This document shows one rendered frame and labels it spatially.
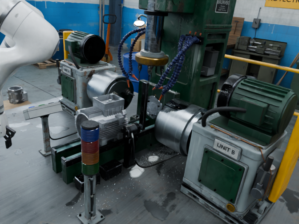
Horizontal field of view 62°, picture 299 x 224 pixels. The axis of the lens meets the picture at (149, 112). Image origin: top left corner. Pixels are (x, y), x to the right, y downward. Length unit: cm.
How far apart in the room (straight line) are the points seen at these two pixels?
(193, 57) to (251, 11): 508
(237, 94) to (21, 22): 74
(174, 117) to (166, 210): 40
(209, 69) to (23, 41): 109
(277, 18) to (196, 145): 540
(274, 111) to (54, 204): 92
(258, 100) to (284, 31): 534
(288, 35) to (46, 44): 579
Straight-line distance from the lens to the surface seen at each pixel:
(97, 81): 158
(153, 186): 124
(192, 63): 144
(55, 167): 131
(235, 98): 99
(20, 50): 78
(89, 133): 83
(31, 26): 76
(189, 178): 117
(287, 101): 97
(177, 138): 114
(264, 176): 98
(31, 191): 125
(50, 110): 136
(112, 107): 122
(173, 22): 151
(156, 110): 150
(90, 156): 87
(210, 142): 103
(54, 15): 750
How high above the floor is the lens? 161
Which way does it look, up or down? 24 degrees down
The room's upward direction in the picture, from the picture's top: 6 degrees clockwise
